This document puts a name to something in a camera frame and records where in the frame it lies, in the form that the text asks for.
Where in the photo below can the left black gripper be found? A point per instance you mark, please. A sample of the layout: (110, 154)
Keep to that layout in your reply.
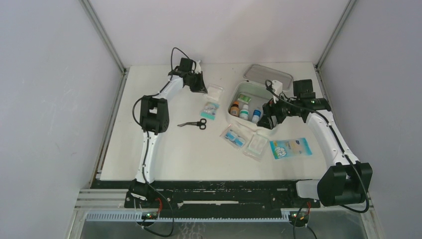
(200, 87)

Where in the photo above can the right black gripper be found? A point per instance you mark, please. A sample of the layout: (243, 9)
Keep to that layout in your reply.
(270, 109)

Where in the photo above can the blue white bandage roll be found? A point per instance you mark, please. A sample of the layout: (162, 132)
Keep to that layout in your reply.
(256, 116)

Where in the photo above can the white gauze packet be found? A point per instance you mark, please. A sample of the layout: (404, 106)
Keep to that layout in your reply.
(214, 92)

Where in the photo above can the white bottle green label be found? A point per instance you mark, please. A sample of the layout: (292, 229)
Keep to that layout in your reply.
(244, 112)

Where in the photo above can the grey plastic medicine box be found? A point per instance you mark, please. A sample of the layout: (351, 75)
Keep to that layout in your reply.
(258, 97)

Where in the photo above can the small green box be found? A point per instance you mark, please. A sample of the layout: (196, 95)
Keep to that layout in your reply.
(244, 98)

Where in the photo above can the brown bottle orange cap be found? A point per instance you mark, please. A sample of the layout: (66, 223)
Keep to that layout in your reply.
(234, 109)

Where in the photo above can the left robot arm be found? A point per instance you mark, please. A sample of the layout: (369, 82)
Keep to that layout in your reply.
(154, 120)

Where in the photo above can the clear plastic swab pack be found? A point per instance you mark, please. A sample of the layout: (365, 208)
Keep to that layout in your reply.
(256, 147)

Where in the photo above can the teal bagged bandage pack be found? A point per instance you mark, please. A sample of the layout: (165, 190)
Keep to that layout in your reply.
(209, 110)

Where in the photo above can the blue items zip bag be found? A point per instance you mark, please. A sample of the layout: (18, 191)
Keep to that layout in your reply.
(234, 136)

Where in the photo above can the blue cotton ball pack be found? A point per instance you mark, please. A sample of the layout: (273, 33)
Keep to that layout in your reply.
(290, 148)

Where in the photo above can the grey box lid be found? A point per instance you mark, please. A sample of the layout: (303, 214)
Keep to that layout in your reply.
(260, 74)

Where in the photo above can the right circuit board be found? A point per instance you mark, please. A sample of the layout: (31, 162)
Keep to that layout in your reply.
(300, 217)

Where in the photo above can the circuit board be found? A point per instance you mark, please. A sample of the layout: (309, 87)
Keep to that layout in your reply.
(150, 216)
(300, 217)

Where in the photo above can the left circuit board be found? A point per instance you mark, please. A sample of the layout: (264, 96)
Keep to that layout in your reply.
(150, 216)

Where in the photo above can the black handled medical scissors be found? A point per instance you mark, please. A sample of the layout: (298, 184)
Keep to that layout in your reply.
(201, 124)

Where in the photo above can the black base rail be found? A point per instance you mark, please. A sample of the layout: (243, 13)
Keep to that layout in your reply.
(255, 200)

